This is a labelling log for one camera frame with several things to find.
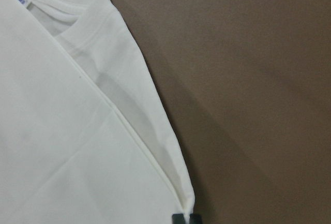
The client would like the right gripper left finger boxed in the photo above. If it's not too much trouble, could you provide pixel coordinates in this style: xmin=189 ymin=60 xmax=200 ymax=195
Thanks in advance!
xmin=172 ymin=214 xmax=186 ymax=224

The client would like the white long-sleeve printed shirt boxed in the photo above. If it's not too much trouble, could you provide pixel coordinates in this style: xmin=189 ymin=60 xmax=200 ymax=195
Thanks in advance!
xmin=1 ymin=0 xmax=195 ymax=223

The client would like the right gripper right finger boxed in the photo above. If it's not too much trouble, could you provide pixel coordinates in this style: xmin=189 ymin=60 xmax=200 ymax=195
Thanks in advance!
xmin=189 ymin=214 xmax=202 ymax=224

